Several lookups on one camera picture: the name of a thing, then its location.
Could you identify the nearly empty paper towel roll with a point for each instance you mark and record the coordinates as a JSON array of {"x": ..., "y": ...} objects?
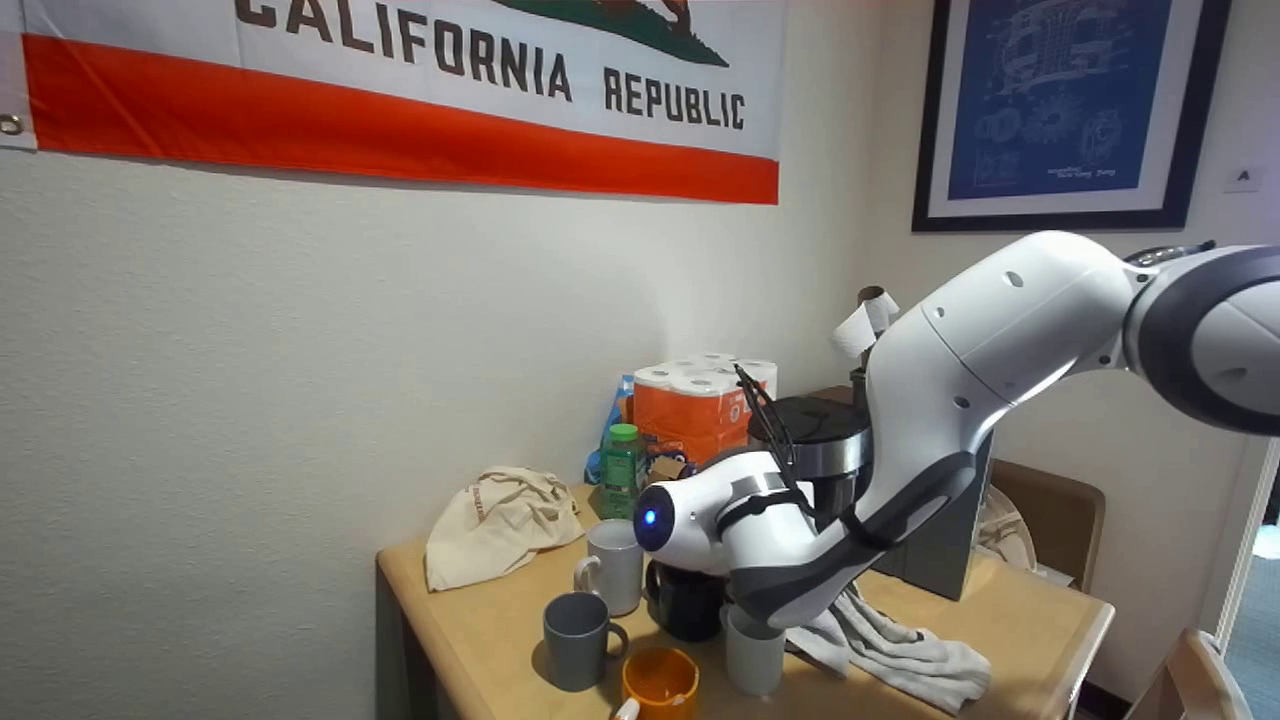
[{"x": 863, "y": 324}]

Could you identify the grey plastic bin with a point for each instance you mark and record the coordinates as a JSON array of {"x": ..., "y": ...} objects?
[{"x": 955, "y": 544}]

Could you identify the light wooden chair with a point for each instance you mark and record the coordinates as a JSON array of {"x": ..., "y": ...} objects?
[{"x": 1187, "y": 681}]

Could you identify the blue spray bottle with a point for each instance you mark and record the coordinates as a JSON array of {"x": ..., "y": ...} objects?
[{"x": 616, "y": 403}]

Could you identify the white door frame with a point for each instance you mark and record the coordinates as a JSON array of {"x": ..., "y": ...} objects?
[{"x": 1240, "y": 544}]

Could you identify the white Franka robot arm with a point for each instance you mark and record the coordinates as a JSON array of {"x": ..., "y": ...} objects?
[{"x": 1002, "y": 333}]

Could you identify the framed blue blueprint poster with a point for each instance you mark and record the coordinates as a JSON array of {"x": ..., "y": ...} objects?
[{"x": 1067, "y": 105}]

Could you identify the California Republic flag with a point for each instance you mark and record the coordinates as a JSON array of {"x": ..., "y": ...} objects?
[{"x": 401, "y": 123}]

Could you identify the white grey towel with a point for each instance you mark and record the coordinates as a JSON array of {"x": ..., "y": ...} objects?
[{"x": 905, "y": 660}]

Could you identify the orange mug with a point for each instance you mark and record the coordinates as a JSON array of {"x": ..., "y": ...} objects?
[{"x": 662, "y": 685}]

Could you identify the brown upholstered chair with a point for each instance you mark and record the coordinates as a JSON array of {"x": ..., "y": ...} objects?
[{"x": 1063, "y": 512}]

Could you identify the pale grey ceramic mug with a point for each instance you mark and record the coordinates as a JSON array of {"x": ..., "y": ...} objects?
[{"x": 616, "y": 573}]

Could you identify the paper towel pack orange wrap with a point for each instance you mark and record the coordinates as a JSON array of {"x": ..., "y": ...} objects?
[{"x": 686, "y": 412}]

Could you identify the slate grey mug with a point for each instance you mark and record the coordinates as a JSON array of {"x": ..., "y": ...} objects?
[{"x": 578, "y": 644}]

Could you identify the green plastic bottle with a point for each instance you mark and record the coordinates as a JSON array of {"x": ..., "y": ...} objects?
[{"x": 622, "y": 473}]

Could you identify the beige canvas bag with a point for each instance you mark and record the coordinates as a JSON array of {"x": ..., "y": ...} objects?
[{"x": 500, "y": 534}]

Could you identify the black mug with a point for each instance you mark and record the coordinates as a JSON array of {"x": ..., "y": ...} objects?
[{"x": 686, "y": 606}]

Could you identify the beige patterned cloth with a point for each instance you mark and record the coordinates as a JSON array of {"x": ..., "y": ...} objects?
[{"x": 1002, "y": 534}]

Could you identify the white printed mug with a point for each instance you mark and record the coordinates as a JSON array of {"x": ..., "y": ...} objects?
[{"x": 755, "y": 660}]

